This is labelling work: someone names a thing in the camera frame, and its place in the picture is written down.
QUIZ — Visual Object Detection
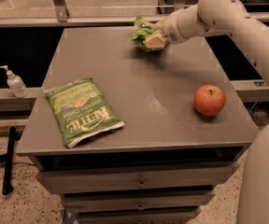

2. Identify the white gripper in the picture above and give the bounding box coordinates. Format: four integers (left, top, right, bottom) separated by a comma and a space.
143, 9, 188, 49

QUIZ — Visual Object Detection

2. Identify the green rice chip bag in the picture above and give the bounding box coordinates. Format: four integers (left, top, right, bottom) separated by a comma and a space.
129, 16, 161, 52

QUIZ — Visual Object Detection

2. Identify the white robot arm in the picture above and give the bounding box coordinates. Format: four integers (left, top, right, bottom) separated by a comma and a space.
144, 0, 269, 224

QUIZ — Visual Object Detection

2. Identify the green Kettle potato chips bag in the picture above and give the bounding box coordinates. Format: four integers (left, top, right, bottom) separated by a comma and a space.
44, 78, 124, 148

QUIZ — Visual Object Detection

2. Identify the red apple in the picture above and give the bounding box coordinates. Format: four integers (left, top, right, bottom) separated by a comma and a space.
193, 85, 226, 117

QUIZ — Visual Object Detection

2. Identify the grey metal railing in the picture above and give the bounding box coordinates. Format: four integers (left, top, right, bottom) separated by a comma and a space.
0, 0, 269, 29

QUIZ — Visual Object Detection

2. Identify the grey drawer cabinet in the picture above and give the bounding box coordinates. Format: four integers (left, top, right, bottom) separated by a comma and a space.
15, 24, 260, 224

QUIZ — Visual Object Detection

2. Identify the white pump sanitizer bottle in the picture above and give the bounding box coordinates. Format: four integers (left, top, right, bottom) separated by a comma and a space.
0, 65, 29, 98

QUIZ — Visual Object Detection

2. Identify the top grey drawer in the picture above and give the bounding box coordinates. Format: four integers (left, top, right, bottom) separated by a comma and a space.
36, 162, 239, 194

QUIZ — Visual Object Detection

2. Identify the grey drawer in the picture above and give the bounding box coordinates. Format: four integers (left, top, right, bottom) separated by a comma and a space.
76, 207, 201, 224
61, 190, 215, 213
36, 162, 239, 194

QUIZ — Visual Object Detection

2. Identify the bottom grey drawer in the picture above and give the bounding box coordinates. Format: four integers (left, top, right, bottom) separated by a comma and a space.
76, 207, 201, 224

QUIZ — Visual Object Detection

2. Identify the middle grey drawer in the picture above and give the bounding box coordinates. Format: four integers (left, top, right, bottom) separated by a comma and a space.
61, 190, 215, 213

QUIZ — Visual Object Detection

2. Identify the black metal stand leg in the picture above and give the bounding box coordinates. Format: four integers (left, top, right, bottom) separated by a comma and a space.
2, 127, 16, 195

